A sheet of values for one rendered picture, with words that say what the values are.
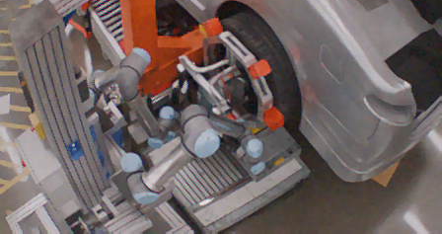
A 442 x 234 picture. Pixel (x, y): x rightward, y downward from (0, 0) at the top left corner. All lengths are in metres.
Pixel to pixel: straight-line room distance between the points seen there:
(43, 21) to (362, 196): 2.69
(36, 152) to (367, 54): 1.69
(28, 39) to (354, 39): 1.46
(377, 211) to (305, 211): 0.60
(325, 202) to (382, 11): 1.43
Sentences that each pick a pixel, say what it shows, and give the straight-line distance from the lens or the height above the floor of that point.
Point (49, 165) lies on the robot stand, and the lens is 2.69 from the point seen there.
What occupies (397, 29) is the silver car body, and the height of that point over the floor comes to 0.94.
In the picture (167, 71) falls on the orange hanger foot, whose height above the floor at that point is 0.63.
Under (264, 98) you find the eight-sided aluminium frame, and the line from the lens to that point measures 3.10.
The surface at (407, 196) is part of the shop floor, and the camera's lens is 4.07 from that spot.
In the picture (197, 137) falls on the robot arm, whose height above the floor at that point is 1.30.
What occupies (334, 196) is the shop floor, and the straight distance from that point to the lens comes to 3.93.
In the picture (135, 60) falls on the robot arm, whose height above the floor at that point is 1.33.
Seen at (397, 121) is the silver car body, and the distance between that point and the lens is 2.60.
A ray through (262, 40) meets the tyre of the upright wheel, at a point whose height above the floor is 1.16.
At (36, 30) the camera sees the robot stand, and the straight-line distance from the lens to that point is 2.16.
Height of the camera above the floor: 3.44
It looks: 54 degrees down
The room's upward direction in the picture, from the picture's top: 1 degrees counter-clockwise
